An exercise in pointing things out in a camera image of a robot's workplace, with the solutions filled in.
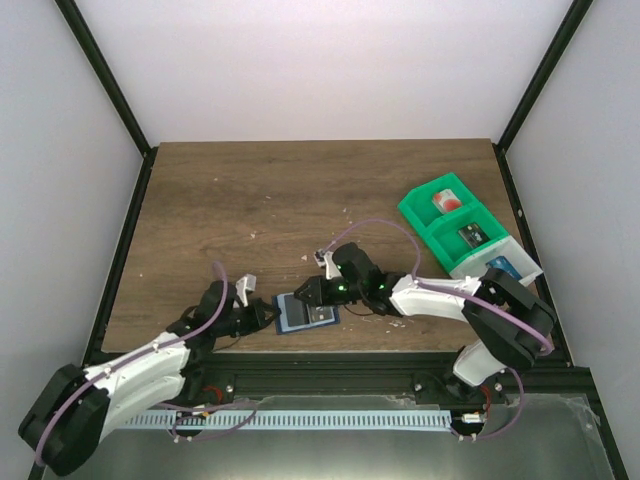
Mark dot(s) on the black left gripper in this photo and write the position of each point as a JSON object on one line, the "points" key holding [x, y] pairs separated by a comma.
{"points": [[259, 322]]}

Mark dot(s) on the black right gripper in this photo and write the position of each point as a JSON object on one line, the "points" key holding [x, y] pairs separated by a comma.
{"points": [[320, 294]]}

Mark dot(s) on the blue leather card holder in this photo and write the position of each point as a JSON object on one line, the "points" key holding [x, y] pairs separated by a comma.
{"points": [[294, 317]]}

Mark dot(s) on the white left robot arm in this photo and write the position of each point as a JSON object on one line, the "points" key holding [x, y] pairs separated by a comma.
{"points": [[80, 406]]}

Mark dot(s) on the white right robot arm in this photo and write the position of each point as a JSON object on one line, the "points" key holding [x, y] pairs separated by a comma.
{"points": [[512, 325]]}

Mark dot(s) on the red white card in bin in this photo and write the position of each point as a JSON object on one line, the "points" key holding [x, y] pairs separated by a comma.
{"points": [[446, 201]]}

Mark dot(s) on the dark card in bin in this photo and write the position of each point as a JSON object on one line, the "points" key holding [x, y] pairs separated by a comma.
{"points": [[473, 235]]}

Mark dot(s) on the blue card in bin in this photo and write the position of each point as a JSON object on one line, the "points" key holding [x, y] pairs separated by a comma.
{"points": [[502, 263]]}

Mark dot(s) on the green bin middle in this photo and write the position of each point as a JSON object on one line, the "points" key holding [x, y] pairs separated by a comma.
{"points": [[456, 236]]}

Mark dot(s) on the green bin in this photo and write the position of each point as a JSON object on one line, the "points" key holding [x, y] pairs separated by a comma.
{"points": [[456, 236], [419, 211]]}

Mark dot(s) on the green bin far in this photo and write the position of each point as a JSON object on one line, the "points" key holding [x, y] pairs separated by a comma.
{"points": [[419, 211]]}

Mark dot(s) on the white bin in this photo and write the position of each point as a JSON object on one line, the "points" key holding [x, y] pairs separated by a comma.
{"points": [[474, 265]]}

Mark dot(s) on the metal front plate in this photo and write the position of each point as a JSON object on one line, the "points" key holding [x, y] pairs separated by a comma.
{"points": [[544, 437]]}

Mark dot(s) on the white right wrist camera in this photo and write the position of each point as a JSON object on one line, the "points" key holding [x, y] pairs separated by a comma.
{"points": [[324, 260]]}

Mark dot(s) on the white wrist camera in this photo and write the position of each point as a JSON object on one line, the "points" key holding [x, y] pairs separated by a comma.
{"points": [[324, 260], [245, 286]]}

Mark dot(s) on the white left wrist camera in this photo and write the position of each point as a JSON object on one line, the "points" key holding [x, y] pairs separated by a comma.
{"points": [[245, 286]]}

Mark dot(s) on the black front frame rail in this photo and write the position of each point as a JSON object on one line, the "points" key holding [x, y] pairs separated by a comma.
{"points": [[422, 376]]}

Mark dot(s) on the light blue slotted cable duct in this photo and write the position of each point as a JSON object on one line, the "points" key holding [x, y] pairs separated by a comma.
{"points": [[293, 420]]}

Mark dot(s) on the black frame post left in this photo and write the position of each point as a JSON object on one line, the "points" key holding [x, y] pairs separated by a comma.
{"points": [[93, 53]]}

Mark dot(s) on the black frame post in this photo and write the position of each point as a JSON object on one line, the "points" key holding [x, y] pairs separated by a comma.
{"points": [[93, 53], [562, 38]]}

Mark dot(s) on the black frame post right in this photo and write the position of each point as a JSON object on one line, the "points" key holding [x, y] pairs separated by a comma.
{"points": [[562, 38]]}

